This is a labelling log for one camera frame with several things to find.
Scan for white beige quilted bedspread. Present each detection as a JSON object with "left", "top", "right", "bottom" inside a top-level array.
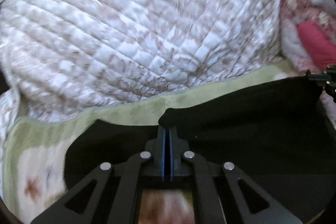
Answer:
[{"left": 0, "top": 0, "right": 297, "bottom": 140}]

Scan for black pants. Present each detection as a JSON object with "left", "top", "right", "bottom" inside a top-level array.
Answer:
[{"left": 64, "top": 77, "right": 335, "bottom": 223}]

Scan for green floral fleece blanket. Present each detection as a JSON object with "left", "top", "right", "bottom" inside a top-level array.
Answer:
[{"left": 2, "top": 61, "right": 296, "bottom": 223}]

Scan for pink floral rolled comforter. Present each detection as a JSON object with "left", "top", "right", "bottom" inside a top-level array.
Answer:
[{"left": 280, "top": 0, "right": 335, "bottom": 75}]

